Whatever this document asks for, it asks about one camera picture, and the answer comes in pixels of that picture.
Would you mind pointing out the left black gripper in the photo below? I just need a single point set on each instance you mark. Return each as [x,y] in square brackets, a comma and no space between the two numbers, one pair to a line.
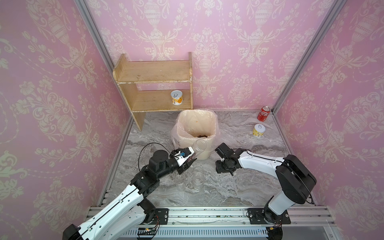
[183,168]

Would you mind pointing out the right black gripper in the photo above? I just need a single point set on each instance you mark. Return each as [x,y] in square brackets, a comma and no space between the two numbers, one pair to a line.
[218,168]

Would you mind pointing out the clear jar flower tea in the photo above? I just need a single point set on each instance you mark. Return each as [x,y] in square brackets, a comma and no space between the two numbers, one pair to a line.
[198,150]
[198,181]

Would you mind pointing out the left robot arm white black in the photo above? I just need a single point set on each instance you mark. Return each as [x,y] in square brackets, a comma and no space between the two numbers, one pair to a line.
[131,207]

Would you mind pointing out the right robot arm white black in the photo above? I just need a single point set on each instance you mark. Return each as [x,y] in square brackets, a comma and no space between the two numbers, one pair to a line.
[296,180]

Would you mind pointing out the cream trash bin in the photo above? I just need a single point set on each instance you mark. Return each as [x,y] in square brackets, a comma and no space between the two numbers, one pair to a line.
[196,132]

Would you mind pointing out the yellow white can on table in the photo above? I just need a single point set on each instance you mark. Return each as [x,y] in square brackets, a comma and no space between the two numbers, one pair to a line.
[259,130]

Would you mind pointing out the red cola can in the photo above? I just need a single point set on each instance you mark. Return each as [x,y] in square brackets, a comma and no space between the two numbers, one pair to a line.
[264,113]

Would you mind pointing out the yellow white can on shelf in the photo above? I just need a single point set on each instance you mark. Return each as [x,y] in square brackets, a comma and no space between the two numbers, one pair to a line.
[177,97]

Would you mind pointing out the wooden two-tier shelf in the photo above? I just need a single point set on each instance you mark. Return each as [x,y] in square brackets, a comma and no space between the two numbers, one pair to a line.
[146,86]

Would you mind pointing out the aluminium mounting rail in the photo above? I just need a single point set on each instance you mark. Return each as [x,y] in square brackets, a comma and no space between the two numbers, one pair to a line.
[220,222]

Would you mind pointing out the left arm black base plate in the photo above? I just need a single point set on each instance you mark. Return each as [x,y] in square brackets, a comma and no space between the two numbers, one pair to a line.
[158,216]

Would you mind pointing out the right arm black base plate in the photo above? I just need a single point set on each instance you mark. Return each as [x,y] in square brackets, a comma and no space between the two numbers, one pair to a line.
[256,217]

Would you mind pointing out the small circuit board with wires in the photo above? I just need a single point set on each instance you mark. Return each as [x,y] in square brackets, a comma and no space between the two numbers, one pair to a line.
[147,233]

